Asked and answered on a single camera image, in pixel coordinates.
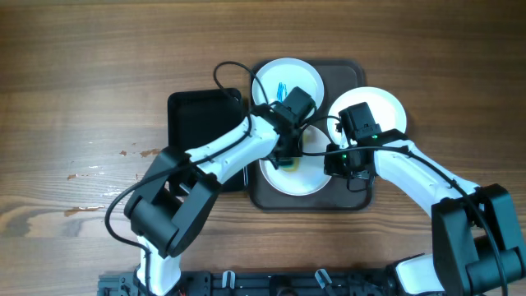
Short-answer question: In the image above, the brown serving tray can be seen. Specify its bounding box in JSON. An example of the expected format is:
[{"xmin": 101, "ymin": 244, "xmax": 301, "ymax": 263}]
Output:
[{"xmin": 247, "ymin": 59, "xmax": 375, "ymax": 213}]

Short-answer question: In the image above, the far plate with blue stain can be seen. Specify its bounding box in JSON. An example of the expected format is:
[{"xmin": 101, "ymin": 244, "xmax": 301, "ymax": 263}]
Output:
[{"xmin": 251, "ymin": 58, "xmax": 325, "ymax": 110}]

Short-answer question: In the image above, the white plate blue stain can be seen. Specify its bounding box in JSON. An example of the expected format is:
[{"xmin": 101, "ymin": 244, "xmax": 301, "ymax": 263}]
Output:
[{"xmin": 326, "ymin": 86, "xmax": 407, "ymax": 148}]

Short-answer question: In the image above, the black plastic water tray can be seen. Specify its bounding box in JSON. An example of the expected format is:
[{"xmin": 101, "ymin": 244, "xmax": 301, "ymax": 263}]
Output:
[{"xmin": 167, "ymin": 87, "xmax": 249, "ymax": 197}]

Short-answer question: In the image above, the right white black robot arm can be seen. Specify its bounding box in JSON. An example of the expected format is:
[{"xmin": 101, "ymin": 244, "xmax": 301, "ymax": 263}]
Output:
[{"xmin": 323, "ymin": 135, "xmax": 525, "ymax": 295}]

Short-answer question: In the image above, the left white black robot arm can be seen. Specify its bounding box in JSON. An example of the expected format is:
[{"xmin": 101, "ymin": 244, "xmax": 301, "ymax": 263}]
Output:
[{"xmin": 124, "ymin": 114, "xmax": 303, "ymax": 295}]

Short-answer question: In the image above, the teal and yellow sponge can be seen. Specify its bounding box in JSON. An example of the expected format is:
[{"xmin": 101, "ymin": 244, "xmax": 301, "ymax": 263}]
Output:
[{"xmin": 279, "ymin": 158, "xmax": 299, "ymax": 171}]

